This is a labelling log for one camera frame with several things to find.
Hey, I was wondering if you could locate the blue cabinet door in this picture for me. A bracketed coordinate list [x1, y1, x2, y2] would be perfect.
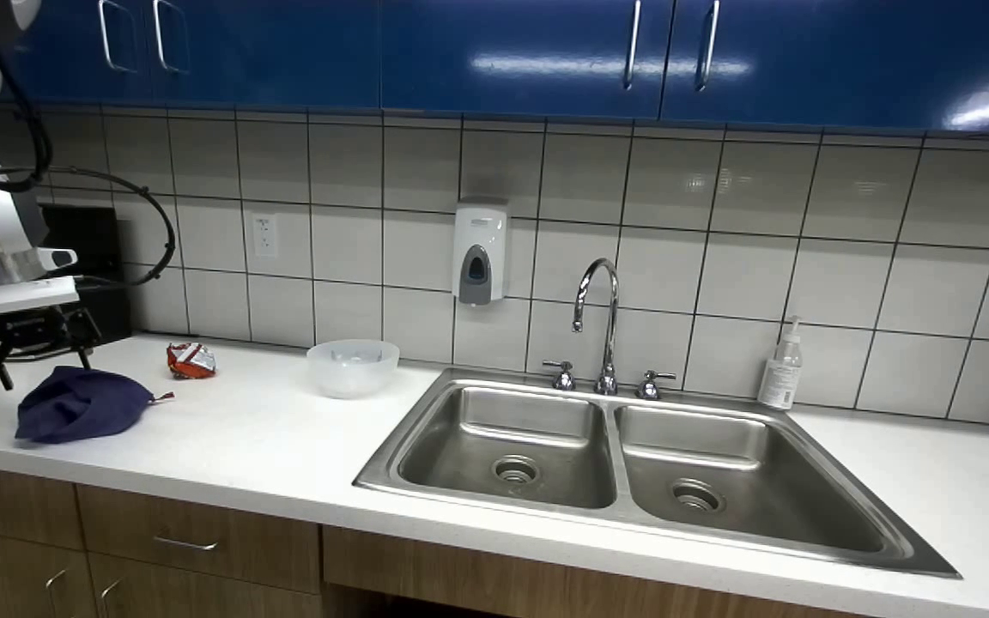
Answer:
[136, 0, 388, 115]
[378, 0, 668, 125]
[658, 0, 989, 141]
[0, 0, 144, 108]

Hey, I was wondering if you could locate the clear plastic bowl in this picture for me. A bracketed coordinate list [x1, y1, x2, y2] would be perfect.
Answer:
[306, 336, 405, 403]

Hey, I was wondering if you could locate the chrome gooseneck faucet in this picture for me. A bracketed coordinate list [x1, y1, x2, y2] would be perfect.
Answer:
[565, 254, 623, 397]

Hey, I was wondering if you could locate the clear pump soap bottle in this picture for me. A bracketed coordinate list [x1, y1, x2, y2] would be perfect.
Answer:
[753, 314, 807, 416]

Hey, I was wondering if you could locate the light grey wrist camera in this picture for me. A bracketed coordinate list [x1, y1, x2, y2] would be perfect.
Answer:
[0, 274, 87, 327]

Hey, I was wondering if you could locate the wooden lower cabinet door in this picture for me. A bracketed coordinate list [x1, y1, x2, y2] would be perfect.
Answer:
[0, 526, 98, 618]
[87, 551, 327, 618]

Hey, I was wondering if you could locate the chrome faucet handle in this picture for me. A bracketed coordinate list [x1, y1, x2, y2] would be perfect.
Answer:
[630, 368, 680, 403]
[539, 358, 579, 396]

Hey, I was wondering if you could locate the white wall soap dispenser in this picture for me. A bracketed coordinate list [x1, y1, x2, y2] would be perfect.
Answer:
[451, 203, 510, 310]

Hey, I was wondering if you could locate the black coffee maker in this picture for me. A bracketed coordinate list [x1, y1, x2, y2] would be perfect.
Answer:
[42, 203, 134, 342]

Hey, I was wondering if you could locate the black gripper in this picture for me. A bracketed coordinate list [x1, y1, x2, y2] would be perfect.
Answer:
[0, 304, 101, 396]

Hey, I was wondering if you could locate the white wall outlet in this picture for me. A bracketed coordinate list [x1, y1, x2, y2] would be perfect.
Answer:
[242, 207, 285, 264]

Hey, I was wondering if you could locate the wooden drawer front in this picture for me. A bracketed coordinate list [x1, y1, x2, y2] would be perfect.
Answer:
[0, 460, 87, 551]
[73, 483, 327, 595]

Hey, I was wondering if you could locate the wooden panel under sink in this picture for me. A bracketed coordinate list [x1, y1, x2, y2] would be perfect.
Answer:
[320, 520, 864, 618]

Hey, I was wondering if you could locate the silver cabinet door handle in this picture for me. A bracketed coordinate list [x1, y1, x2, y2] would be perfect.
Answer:
[693, 0, 723, 96]
[620, 0, 647, 92]
[150, 0, 192, 80]
[91, 0, 134, 76]

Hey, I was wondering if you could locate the crumpled red snack wrapper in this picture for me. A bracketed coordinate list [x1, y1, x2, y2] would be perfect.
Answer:
[162, 336, 222, 385]

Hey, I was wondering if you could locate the blue cloth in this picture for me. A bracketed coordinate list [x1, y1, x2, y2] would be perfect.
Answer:
[12, 363, 175, 448]

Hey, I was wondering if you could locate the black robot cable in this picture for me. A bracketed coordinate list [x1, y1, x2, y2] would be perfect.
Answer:
[0, 65, 178, 294]

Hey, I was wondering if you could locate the stainless steel double sink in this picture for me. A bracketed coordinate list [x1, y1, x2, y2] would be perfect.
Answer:
[351, 368, 963, 579]

